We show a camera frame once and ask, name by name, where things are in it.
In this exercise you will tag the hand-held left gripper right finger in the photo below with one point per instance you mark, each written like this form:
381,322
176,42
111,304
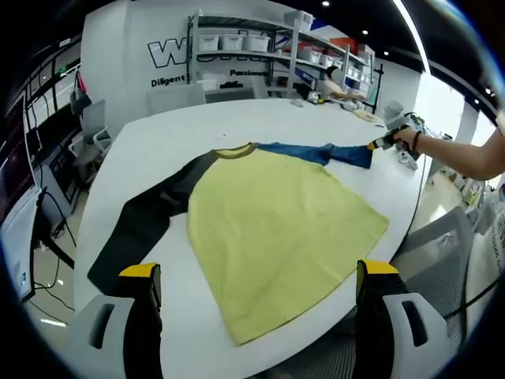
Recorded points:
386,339

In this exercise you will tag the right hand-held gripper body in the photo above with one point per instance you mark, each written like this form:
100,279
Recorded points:
396,116

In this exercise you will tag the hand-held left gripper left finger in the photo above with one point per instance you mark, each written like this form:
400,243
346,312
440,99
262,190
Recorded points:
130,339

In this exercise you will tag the yellow grey blue garment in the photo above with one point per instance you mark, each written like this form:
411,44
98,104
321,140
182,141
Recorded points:
276,221

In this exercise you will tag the person's right hand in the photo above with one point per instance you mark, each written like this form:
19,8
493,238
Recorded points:
408,139

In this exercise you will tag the small white device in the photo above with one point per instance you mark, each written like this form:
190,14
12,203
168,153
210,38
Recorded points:
406,160

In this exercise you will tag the beige cloth item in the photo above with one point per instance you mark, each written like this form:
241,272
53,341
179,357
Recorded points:
366,115

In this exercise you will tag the black tripod stand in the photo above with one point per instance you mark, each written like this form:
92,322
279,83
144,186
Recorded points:
378,91

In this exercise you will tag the grey metal storage shelf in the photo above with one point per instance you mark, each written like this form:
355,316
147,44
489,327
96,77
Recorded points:
193,47
347,63

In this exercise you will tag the white yellow device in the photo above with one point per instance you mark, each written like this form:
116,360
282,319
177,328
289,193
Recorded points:
315,98

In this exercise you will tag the small white box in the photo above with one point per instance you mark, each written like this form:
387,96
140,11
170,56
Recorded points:
297,103

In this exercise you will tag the grey mesh office chair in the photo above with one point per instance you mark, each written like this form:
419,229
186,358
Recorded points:
438,252

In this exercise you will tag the pale grey chair back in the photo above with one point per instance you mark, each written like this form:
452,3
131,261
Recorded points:
260,90

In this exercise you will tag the black box under desk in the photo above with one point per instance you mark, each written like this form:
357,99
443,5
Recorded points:
47,221

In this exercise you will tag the small black heap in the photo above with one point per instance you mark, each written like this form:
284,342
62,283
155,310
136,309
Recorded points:
230,85

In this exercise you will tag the white cabinet with black panels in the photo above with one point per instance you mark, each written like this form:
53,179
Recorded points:
59,189

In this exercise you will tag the metal shelf with white bins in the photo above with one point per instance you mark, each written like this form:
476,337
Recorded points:
230,41

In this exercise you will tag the black desktop monitor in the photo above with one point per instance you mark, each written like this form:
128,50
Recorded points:
33,140

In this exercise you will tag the white office chair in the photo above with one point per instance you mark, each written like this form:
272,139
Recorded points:
92,116

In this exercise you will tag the grey hanging bag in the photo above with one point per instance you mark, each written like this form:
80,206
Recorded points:
79,102

